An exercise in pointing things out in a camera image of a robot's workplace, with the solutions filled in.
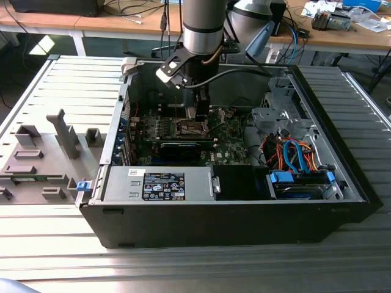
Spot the orange wire bundle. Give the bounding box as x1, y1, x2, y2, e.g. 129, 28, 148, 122
265, 136, 321, 172

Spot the CPU socket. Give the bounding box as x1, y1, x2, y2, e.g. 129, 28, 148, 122
177, 115, 213, 139

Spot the hard disk in blue carrier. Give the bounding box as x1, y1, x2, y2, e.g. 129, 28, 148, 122
266, 169, 337, 201

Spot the black plastic shroud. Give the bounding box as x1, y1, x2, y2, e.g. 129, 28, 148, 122
213, 164, 254, 201

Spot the black graphics card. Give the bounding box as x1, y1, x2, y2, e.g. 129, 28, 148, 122
158, 140, 203, 162

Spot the black box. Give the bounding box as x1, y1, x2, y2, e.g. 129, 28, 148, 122
9, 0, 101, 16

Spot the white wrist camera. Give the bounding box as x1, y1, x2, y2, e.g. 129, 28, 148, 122
155, 56, 190, 89

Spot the thin red wire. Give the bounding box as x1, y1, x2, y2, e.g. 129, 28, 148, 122
135, 100, 142, 135

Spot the grey metal device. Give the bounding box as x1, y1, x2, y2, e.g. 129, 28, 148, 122
310, 9, 353, 31

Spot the black speaker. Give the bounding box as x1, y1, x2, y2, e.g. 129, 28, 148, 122
271, 0, 287, 37

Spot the blue round cable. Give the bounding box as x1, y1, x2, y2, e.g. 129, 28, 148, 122
288, 26, 302, 63

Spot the wooden desk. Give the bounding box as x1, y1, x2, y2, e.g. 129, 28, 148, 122
268, 0, 391, 67
0, 0, 186, 57

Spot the blue flat wire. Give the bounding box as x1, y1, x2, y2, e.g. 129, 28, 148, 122
282, 140, 296, 171
293, 142, 310, 175

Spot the grey parts rack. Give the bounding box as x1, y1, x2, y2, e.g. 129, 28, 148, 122
0, 109, 106, 205

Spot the black camera cable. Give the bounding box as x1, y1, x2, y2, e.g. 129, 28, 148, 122
185, 68, 272, 90

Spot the metal drive cage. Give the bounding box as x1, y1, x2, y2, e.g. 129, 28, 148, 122
250, 76, 315, 138

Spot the green motherboard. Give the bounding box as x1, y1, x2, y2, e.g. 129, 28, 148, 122
128, 106, 254, 167

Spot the blue rounded object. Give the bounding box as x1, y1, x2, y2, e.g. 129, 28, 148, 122
0, 277, 42, 293

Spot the grey power supply unit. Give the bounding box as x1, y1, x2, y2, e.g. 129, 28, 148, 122
102, 166, 214, 202

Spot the blue cardboard box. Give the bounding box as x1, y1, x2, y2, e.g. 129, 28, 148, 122
342, 0, 382, 12

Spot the black PC case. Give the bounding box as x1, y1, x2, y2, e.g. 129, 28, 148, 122
75, 57, 384, 250

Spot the metal socket cover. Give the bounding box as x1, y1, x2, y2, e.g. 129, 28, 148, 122
209, 107, 228, 134

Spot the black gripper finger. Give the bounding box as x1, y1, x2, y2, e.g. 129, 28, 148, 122
195, 87, 213, 123

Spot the pale blue teach pendant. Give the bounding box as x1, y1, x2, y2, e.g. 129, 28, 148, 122
245, 20, 276, 59

